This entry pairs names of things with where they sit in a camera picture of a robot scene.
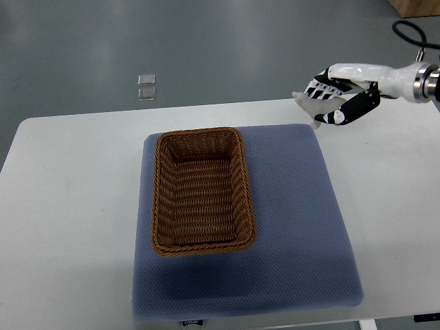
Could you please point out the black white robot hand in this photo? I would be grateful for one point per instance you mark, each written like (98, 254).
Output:
(363, 86)

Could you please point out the white bear figurine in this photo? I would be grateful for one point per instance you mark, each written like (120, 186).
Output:
(315, 107)

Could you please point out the brown wicker basket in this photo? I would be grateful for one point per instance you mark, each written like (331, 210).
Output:
(202, 199)

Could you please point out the brown cardboard box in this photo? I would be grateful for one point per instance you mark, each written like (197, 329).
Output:
(416, 8)

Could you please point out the blue grey foam mat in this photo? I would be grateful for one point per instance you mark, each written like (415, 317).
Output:
(301, 259)

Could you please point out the upper floor socket plate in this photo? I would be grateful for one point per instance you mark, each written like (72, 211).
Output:
(146, 79)

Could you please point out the black table control panel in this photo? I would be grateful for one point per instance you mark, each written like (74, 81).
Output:
(429, 317)

